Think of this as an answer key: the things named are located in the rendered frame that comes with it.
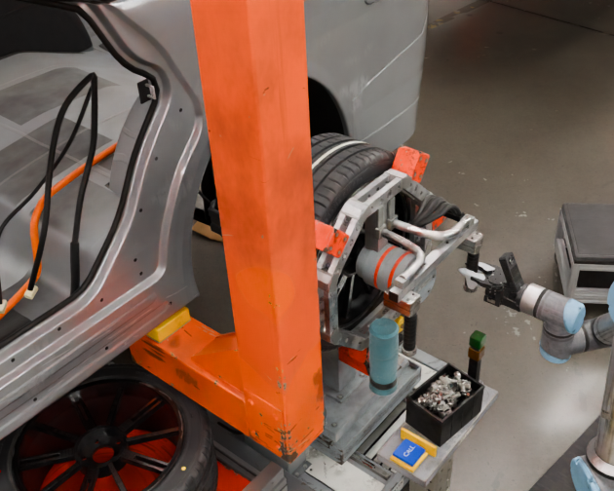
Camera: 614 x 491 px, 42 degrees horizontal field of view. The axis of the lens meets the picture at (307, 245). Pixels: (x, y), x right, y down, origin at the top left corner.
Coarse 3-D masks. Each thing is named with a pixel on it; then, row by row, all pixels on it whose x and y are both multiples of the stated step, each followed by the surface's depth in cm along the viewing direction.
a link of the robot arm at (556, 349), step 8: (544, 328) 231; (544, 336) 232; (552, 336) 229; (560, 336) 228; (568, 336) 228; (576, 336) 232; (584, 336) 232; (544, 344) 234; (552, 344) 231; (560, 344) 230; (568, 344) 231; (576, 344) 232; (584, 344) 232; (544, 352) 235; (552, 352) 233; (560, 352) 232; (568, 352) 232; (576, 352) 233; (552, 360) 235; (560, 360) 234
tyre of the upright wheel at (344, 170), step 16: (320, 144) 236; (336, 144) 236; (352, 144) 238; (368, 144) 245; (336, 160) 229; (352, 160) 228; (368, 160) 229; (384, 160) 235; (320, 176) 225; (336, 176) 223; (352, 176) 224; (368, 176) 232; (320, 192) 221; (336, 192) 221; (352, 192) 227; (320, 208) 219; (336, 208) 224
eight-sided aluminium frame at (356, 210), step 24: (360, 192) 226; (384, 192) 225; (408, 192) 238; (360, 216) 219; (336, 264) 219; (336, 288) 223; (336, 312) 228; (384, 312) 263; (336, 336) 233; (360, 336) 249
